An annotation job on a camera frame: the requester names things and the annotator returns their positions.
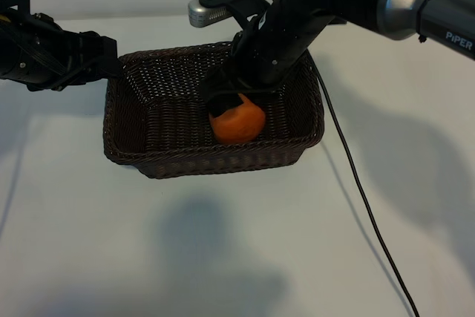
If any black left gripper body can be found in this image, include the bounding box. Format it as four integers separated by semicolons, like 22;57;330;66
0;7;83;91

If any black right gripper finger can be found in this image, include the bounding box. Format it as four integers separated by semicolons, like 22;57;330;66
202;66;244;114
244;89;275;108

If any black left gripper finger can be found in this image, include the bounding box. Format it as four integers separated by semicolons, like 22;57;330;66
79;30;119;62
80;56;122;82

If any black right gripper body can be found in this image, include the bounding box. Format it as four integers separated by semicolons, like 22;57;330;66
222;30;294;95

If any orange toy fruit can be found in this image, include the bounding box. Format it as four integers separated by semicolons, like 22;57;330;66
208;94;266;146

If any dark brown wicker basket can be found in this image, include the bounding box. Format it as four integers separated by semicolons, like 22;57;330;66
102;42;326;180

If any black left gripper cable bundle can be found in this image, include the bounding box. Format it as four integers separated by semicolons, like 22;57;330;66
0;12;70;76

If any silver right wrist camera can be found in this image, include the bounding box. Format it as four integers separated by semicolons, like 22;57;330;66
187;0;233;28

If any long black hanging cable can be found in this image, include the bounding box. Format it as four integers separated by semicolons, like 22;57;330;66
314;59;421;317

